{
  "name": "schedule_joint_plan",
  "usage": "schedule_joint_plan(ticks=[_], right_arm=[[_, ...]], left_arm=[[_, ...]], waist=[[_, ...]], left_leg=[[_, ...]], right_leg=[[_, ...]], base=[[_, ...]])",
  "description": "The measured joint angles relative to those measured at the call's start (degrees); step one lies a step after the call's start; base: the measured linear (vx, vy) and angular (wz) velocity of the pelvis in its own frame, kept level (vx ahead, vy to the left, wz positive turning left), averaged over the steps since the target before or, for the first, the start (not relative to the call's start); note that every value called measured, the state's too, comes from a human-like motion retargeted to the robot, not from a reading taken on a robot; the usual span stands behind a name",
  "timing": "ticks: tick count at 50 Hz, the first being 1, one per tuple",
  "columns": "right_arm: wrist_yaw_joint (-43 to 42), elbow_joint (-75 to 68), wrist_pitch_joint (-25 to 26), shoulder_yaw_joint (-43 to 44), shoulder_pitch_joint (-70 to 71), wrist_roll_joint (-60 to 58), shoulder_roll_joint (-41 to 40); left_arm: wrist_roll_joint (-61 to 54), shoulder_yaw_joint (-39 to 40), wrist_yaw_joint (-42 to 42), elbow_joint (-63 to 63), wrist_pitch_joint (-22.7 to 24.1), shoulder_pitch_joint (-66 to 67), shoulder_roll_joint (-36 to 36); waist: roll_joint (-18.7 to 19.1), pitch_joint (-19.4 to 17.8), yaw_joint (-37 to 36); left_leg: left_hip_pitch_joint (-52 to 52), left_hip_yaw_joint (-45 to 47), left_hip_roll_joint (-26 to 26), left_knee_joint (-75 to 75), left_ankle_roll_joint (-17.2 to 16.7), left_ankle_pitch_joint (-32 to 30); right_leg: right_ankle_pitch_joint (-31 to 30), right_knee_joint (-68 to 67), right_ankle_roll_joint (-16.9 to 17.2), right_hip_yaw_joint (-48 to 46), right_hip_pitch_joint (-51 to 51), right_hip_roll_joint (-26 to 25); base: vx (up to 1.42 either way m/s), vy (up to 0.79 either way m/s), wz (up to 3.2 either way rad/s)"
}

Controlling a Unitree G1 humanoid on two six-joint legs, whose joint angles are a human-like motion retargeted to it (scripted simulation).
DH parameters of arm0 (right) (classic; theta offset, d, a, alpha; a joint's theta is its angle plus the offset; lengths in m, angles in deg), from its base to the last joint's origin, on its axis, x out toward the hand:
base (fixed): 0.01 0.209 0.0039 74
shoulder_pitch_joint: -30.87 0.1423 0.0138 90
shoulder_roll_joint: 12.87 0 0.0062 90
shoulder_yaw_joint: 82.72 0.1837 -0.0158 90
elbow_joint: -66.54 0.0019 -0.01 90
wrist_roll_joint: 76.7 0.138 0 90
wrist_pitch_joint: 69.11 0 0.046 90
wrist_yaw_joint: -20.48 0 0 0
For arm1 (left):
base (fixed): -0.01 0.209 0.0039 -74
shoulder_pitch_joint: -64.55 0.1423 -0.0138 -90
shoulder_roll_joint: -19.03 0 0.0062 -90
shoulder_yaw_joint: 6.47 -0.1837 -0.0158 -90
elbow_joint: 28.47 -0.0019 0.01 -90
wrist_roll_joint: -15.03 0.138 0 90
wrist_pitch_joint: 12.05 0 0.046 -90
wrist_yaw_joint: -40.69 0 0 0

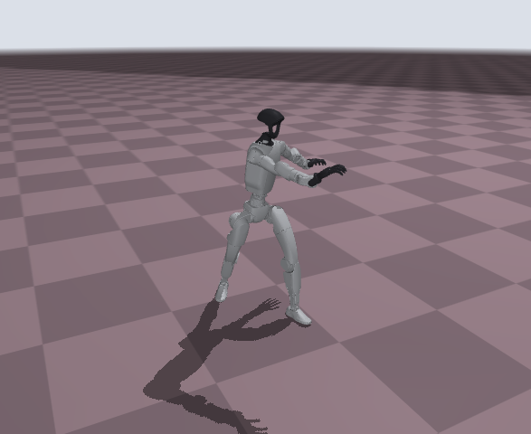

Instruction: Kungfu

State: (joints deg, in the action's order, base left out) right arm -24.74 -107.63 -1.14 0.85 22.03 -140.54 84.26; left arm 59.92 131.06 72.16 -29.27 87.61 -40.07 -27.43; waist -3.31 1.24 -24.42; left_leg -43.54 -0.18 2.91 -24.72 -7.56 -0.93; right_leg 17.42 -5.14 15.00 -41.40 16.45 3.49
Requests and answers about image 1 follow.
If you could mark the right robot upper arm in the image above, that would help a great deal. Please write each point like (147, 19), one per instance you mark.
(257, 157)

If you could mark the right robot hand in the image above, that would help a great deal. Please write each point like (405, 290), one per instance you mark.
(326, 172)

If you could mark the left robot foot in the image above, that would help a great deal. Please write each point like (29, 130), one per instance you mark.
(298, 316)

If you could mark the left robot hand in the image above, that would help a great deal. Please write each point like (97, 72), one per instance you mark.
(314, 161)

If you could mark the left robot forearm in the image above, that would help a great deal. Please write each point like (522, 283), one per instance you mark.
(302, 163)

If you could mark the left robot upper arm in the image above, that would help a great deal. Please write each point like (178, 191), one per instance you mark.
(291, 154)

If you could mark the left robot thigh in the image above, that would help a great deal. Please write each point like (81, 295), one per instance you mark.
(284, 234)

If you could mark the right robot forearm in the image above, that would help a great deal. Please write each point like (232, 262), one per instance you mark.
(291, 174)

